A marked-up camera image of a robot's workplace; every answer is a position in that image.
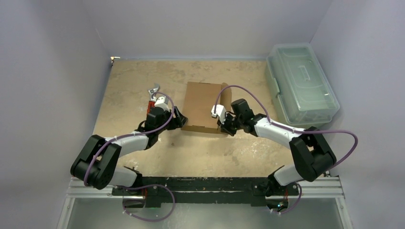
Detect brown cardboard box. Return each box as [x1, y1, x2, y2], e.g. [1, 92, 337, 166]
[181, 82, 232, 134]

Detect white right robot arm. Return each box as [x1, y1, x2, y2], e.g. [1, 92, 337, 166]
[211, 99, 337, 195]

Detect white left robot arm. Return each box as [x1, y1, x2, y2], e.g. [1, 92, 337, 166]
[70, 106, 188, 195]

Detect red adjustable wrench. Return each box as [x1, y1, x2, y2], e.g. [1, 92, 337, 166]
[147, 83, 160, 113]

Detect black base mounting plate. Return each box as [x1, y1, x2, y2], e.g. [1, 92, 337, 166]
[112, 177, 299, 208]

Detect clear plastic bin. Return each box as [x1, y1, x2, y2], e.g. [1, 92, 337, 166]
[265, 43, 340, 129]

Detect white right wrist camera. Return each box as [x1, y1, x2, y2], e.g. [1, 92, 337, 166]
[211, 104, 227, 124]

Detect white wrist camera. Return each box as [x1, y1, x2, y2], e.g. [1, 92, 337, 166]
[211, 104, 227, 124]
[154, 96, 170, 111]

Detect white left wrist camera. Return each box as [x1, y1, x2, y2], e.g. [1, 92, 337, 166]
[154, 96, 170, 111]

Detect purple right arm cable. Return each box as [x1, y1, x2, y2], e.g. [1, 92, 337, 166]
[213, 84, 359, 170]

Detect aluminium frame rail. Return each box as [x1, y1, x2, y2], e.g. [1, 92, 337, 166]
[66, 177, 353, 229]

